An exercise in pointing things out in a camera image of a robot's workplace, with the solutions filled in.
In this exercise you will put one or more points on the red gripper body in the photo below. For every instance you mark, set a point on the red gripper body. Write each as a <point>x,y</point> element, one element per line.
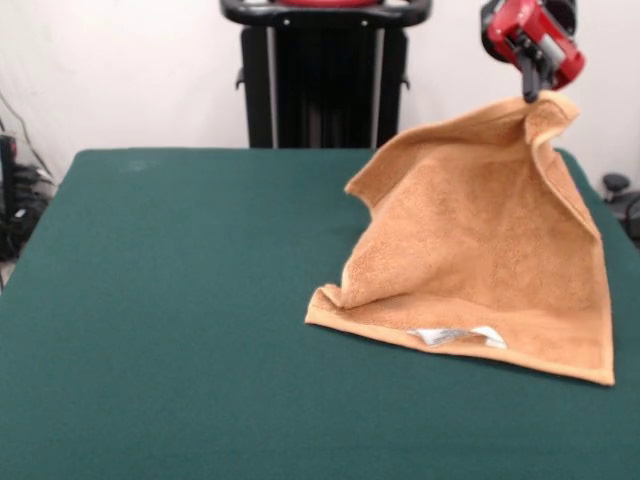
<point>520,20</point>

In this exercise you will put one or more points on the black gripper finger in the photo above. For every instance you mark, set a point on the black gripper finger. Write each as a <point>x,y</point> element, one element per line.
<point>546,75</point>
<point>531,85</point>

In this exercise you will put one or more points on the orange terry towel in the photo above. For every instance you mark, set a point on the orange terry towel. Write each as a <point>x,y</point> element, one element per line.
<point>475,240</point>

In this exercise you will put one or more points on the dark green table cloth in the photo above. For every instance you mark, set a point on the dark green table cloth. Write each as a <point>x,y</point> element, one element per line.
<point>150,350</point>

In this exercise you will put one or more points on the black box device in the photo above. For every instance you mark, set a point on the black box device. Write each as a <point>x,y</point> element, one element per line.
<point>7,170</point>

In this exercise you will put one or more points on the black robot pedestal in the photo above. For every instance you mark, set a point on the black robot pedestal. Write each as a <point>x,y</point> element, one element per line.
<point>325,90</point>

